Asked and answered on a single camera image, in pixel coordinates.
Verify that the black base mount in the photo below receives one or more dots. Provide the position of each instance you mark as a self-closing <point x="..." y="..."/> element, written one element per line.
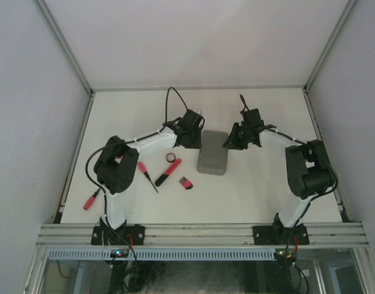
<point x="133" y="235"/>
<point x="269" y="235"/>

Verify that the short red black screwdriver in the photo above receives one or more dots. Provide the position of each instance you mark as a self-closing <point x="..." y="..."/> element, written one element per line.
<point x="143" y="169"/>

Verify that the red black utility knife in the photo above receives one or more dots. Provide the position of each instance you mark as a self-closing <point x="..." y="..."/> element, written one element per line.
<point x="167" y="173"/>

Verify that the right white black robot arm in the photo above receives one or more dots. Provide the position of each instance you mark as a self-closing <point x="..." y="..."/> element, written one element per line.
<point x="309" y="176"/>

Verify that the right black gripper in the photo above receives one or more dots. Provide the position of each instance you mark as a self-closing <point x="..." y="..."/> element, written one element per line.
<point x="233" y="143"/>

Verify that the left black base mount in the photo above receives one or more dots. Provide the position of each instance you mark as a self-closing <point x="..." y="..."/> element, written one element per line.
<point x="133" y="235"/>

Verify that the aluminium front rail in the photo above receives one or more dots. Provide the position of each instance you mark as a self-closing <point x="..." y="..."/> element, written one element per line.
<point x="321" y="235"/>

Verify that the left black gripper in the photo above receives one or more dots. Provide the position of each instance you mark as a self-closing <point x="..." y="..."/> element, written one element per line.
<point x="196" y="144"/>

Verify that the grey plastic tool case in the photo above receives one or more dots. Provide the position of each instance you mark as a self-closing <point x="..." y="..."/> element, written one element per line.
<point x="213" y="157"/>

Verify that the black tape roll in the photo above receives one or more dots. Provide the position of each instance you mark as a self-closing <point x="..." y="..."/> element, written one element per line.
<point x="170" y="157"/>

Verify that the long red black screwdriver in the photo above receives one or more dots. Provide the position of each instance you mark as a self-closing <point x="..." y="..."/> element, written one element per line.
<point x="91" y="200"/>

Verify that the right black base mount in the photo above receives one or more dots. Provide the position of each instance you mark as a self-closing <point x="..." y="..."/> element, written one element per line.
<point x="269" y="235"/>

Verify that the red hex key set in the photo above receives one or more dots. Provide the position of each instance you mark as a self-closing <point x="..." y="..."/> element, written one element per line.
<point x="187" y="185"/>

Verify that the blue slotted cable duct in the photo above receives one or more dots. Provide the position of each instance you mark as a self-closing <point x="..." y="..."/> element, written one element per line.
<point x="249" y="254"/>

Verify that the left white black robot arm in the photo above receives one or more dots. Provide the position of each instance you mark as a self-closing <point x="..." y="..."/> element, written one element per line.
<point x="112" y="168"/>

